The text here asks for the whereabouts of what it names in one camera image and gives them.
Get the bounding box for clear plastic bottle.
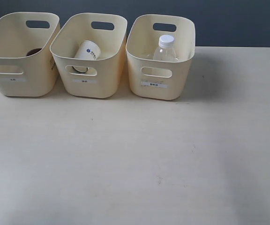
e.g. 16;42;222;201
153;35;177;62

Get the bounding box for right cream plastic bin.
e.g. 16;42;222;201
126;14;195;100

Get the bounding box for white paper cup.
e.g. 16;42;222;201
74;40;101;60

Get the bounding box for left cream plastic bin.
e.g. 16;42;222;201
0;12;60;97

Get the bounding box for middle cream plastic bin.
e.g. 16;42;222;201
50;13;128;98

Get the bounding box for cream plastic bin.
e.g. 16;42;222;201
126;14;195;100
50;13;128;98
0;12;60;97

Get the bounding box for brown wooden cup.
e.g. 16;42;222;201
26;48;42;56

